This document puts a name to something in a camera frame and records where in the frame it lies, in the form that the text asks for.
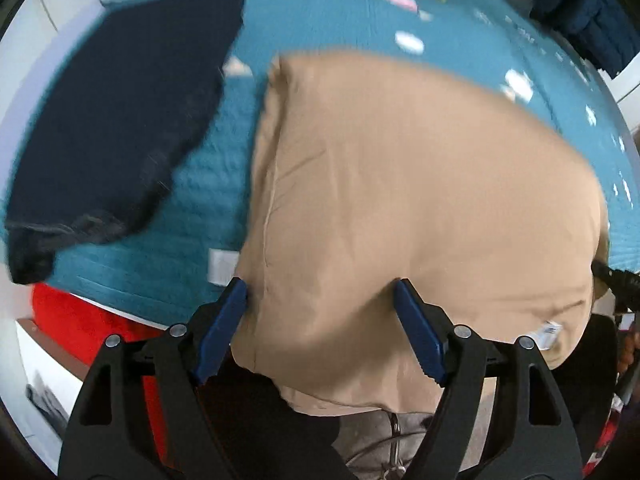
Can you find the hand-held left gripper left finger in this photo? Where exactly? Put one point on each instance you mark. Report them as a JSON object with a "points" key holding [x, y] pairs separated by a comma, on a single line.
{"points": [[225, 330]]}

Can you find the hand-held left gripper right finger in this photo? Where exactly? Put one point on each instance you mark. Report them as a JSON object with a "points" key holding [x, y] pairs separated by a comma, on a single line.
{"points": [[417, 330]]}

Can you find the teal printed blanket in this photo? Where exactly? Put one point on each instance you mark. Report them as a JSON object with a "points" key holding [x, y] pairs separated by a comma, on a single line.
{"points": [[210, 200]]}

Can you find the person's black top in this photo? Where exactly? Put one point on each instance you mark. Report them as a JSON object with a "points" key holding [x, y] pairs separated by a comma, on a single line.
{"points": [[265, 425]]}

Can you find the red cloth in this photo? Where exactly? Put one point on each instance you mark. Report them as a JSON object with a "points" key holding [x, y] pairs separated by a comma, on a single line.
{"points": [[65, 315]]}

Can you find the dark blue hanging jacket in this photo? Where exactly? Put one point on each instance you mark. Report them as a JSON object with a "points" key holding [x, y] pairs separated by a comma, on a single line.
{"points": [[595, 15]]}

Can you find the dark navy garment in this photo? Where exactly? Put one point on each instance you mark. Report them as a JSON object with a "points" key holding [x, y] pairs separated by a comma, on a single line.
{"points": [[125, 125]]}

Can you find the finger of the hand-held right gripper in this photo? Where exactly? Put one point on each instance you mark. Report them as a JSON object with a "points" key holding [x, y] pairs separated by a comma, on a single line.
{"points": [[620, 280]]}

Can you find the tan garment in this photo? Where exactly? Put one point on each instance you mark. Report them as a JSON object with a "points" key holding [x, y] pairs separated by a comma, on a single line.
{"points": [[400, 200]]}

